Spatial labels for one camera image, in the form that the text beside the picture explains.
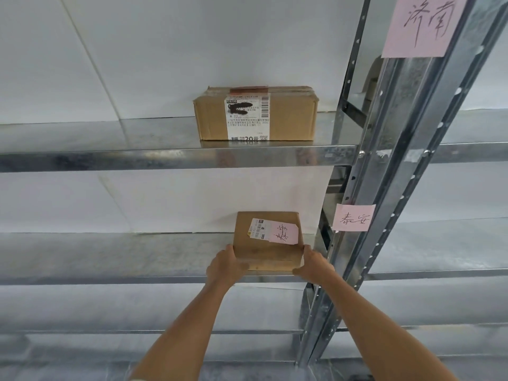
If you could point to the person's right hand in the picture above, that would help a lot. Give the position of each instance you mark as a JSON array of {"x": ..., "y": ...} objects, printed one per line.
[{"x": 317, "y": 269}]

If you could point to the person's left hand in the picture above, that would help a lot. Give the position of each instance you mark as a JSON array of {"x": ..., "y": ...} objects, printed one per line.
[{"x": 226, "y": 269}]

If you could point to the cardboard parcel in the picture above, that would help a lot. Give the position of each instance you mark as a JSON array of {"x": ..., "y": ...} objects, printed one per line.
[
  {"x": 293, "y": 115},
  {"x": 254, "y": 242}
]

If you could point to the metal shelving rack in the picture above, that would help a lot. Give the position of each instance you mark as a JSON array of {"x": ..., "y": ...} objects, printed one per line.
[{"x": 119, "y": 159}]

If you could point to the person's right forearm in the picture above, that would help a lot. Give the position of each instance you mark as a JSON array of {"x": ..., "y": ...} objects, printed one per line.
[{"x": 377, "y": 329}]

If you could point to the person's left forearm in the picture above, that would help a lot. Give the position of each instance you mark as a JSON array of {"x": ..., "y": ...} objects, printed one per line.
[{"x": 178, "y": 337}]

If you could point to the small pink sticky note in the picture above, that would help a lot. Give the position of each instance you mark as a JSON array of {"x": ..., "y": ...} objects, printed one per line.
[{"x": 341, "y": 212}]

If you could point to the white paper divider sheets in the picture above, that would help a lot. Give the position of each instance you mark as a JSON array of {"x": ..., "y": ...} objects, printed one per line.
[{"x": 198, "y": 47}]

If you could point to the large pink sticky note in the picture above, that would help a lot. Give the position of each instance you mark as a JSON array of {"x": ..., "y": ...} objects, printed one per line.
[{"x": 393, "y": 43}]

